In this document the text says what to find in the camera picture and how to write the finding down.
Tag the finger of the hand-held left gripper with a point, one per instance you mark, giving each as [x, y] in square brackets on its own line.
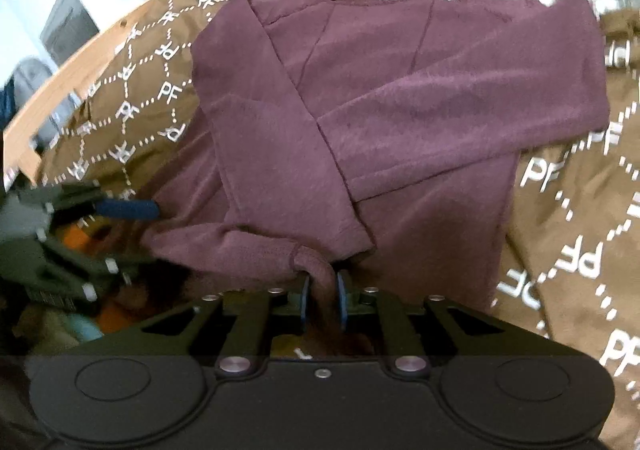
[127, 210]
[100, 270]

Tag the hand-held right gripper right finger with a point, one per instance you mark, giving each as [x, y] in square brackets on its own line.
[343, 302]

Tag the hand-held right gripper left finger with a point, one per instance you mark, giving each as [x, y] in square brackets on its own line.
[306, 302]

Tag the maroon long-sleeve sweater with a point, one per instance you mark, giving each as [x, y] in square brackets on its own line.
[400, 104]

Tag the brown orange printed blanket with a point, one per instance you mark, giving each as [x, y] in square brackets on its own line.
[565, 240]

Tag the wooden bed frame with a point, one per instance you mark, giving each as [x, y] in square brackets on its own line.
[75, 74]

